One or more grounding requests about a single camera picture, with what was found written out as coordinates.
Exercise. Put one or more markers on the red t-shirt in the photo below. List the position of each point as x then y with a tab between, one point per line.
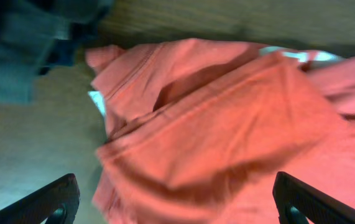
198	129

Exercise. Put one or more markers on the grey folded garment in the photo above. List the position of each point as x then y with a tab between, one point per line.
28	31

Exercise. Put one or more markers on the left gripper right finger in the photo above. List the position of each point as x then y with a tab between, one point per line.
300	203

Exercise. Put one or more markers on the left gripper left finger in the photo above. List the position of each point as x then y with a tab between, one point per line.
56	202

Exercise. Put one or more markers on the navy folded garment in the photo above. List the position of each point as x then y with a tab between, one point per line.
63	50

